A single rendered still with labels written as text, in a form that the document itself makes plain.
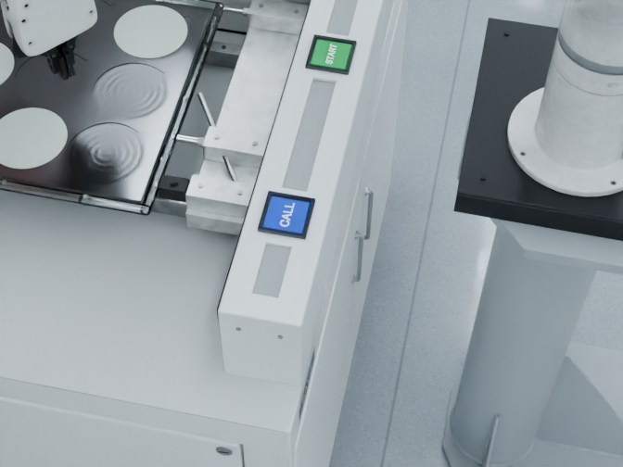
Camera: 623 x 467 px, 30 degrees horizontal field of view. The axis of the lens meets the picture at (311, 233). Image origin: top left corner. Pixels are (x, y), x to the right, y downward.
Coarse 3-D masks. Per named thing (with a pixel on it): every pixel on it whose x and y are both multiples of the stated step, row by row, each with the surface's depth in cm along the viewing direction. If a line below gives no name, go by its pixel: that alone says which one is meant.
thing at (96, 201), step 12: (0, 180) 144; (12, 192) 144; (24, 192) 143; (36, 192) 143; (48, 192) 143; (60, 192) 143; (72, 192) 143; (84, 204) 143; (96, 204) 142; (108, 204) 142; (120, 204) 142; (132, 204) 142
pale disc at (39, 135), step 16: (16, 112) 151; (32, 112) 150; (48, 112) 150; (0, 128) 149; (16, 128) 149; (32, 128) 149; (48, 128) 149; (64, 128) 149; (0, 144) 148; (16, 144) 148; (32, 144) 148; (48, 144) 147; (64, 144) 147; (0, 160) 146; (16, 160) 146; (32, 160) 146; (48, 160) 146
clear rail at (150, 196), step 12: (216, 12) 161; (216, 24) 160; (204, 36) 159; (204, 48) 157; (204, 60) 156; (192, 72) 155; (192, 84) 153; (192, 96) 153; (180, 108) 151; (180, 120) 150; (168, 144) 147; (168, 156) 146; (156, 168) 145; (156, 180) 144; (156, 192) 143; (144, 204) 142
